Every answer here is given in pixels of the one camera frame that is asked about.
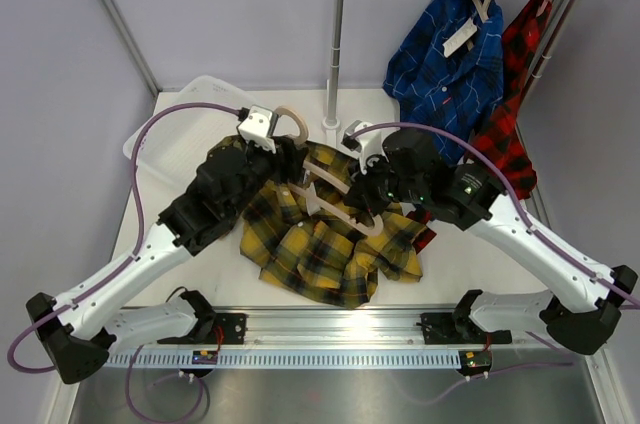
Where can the red plaid shirt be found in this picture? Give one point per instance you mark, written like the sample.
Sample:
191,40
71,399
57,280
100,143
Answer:
497,138

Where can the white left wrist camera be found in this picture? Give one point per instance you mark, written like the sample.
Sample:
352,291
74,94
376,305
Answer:
257,125

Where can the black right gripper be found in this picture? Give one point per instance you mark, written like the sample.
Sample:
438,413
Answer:
361,194

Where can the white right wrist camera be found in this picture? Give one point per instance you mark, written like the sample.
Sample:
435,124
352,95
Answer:
367,146

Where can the yellow plaid shirt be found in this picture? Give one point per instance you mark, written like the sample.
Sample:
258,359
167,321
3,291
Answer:
321,258

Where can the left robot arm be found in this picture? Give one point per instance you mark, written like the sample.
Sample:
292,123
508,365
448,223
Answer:
82,329

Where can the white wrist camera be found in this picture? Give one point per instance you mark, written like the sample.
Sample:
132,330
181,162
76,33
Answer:
257,125
367,146

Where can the blue plaid shirt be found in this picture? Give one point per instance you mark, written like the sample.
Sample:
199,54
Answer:
448,71

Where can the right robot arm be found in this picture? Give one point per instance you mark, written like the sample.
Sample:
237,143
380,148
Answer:
582,303

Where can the white slotted cable duct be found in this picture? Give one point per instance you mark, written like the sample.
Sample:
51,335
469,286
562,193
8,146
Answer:
287,359

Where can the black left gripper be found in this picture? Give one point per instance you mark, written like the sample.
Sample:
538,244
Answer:
287,170

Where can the aluminium mounting rail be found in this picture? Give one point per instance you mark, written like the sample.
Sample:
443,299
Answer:
324,327

